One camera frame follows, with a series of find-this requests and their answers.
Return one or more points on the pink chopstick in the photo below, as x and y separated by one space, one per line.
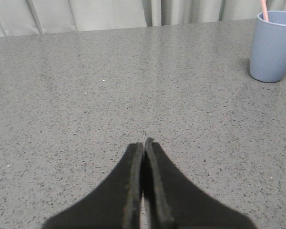
264 10

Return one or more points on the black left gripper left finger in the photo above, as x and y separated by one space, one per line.
114 204

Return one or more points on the grey-white curtain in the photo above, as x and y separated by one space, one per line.
27 17

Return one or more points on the blue plastic cup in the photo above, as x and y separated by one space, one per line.
268 52

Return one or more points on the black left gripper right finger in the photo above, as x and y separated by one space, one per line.
172 201

